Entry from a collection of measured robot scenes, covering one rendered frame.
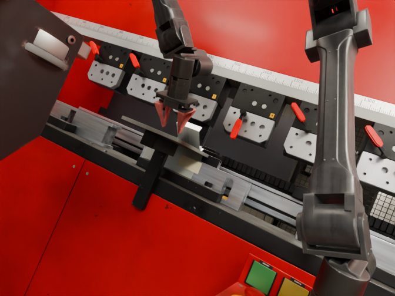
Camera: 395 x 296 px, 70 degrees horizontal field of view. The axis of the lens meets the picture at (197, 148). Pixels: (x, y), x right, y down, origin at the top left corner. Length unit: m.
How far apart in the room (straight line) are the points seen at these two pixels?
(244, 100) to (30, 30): 0.71
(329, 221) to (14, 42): 0.40
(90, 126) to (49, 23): 0.86
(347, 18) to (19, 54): 0.53
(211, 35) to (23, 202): 0.87
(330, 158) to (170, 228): 0.51
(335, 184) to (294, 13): 0.72
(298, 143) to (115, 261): 0.64
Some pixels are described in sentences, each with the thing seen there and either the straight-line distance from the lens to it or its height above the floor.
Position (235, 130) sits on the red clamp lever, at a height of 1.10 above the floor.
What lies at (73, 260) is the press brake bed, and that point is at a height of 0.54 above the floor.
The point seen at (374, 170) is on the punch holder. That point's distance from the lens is 0.89.
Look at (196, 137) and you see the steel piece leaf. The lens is 0.92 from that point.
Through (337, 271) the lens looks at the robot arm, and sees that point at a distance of 0.43.
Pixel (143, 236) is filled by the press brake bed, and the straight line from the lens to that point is 0.87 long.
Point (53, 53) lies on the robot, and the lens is 0.34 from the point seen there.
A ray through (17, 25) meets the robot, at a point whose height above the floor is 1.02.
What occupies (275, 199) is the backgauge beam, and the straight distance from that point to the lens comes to 1.14.
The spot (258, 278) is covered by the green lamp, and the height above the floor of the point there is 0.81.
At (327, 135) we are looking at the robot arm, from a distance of 0.47.
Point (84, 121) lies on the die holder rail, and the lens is 1.20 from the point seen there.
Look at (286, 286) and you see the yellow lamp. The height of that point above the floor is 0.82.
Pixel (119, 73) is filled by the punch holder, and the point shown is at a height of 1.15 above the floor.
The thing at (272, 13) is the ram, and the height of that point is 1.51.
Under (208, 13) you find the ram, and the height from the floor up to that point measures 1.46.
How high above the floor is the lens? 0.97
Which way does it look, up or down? 2 degrees up
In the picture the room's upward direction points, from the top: 23 degrees clockwise
